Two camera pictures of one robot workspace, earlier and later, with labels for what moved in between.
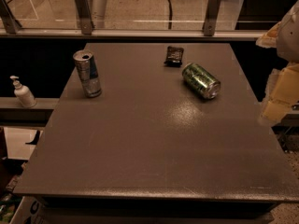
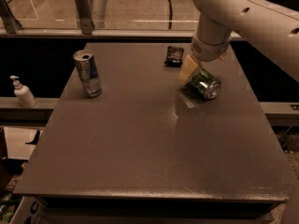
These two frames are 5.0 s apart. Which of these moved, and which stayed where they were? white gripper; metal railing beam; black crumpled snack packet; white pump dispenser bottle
Moved: white gripper
Stayed: white pump dispenser bottle; black crumpled snack packet; metal railing beam
